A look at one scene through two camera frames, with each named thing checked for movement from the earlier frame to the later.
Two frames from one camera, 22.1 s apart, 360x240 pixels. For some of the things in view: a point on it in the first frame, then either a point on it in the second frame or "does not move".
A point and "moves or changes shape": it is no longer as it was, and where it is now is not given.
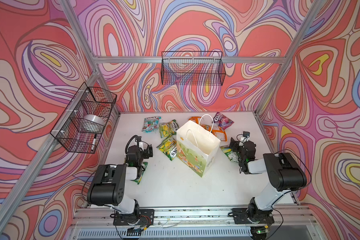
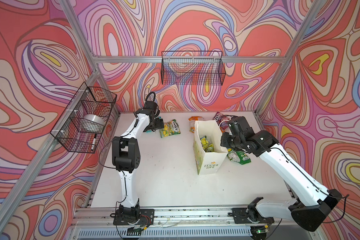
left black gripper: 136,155 -> 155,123
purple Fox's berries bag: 220,120 does not move
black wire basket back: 194,68 does not move
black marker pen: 94,142 does not move
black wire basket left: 81,126 does not move
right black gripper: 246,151 -> 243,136
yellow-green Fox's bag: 168,129 does not move
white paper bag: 197,145 moves or changes shape
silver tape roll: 94,120 does not move
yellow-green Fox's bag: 169,147 -> 208,147
